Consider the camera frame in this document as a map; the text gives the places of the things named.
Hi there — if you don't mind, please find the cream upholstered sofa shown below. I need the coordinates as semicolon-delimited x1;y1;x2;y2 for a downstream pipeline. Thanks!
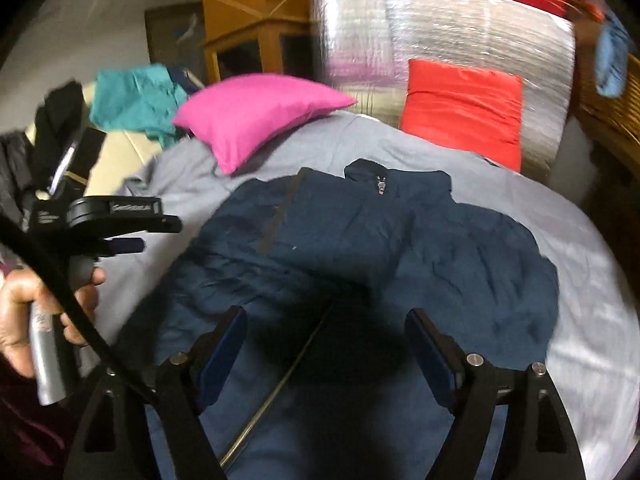
25;82;166;196

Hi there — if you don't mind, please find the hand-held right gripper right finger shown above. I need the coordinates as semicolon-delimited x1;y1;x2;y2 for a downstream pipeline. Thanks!
404;308;587;480

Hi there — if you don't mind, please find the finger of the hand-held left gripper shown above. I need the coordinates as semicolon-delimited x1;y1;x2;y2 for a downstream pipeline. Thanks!
107;212;182;235
100;237;146;256

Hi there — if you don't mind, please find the teal shirt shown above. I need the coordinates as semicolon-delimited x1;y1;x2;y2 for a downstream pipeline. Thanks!
90;64;191;148

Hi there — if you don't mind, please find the silver foil insulation sheet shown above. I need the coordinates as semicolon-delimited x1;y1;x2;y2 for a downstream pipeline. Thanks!
310;0;576;181

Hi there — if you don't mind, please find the navy blue padded jacket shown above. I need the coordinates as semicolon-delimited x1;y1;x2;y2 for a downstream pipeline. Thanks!
117;158;560;480

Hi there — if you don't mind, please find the grey bed sheet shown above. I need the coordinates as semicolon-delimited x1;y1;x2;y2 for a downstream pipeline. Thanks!
80;110;638;480

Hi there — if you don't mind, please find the pink pillow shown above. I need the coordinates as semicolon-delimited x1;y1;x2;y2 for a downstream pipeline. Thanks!
172;74;358;176

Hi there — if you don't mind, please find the maroon garment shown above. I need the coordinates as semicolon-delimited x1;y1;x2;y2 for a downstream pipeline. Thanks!
0;360;76;480

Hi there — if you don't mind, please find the red pillow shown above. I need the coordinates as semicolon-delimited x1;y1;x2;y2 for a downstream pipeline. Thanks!
400;58;524;173

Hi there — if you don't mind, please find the wicker furniture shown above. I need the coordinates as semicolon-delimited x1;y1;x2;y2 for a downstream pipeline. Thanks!
572;72;640;161

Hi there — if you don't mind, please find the dark grey garment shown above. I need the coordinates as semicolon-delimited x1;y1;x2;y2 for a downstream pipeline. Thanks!
0;132;32;231

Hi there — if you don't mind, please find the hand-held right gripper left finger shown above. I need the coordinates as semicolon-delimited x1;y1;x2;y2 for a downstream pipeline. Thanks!
65;305;249;480

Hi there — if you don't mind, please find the black garment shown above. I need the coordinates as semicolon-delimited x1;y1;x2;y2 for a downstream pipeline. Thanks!
32;80;86;186

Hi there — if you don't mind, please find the light blue cloth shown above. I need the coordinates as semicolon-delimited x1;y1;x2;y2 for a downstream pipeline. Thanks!
595;15;632;98

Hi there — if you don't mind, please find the person's left hand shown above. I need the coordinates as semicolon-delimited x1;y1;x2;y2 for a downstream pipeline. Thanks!
0;265;107;378

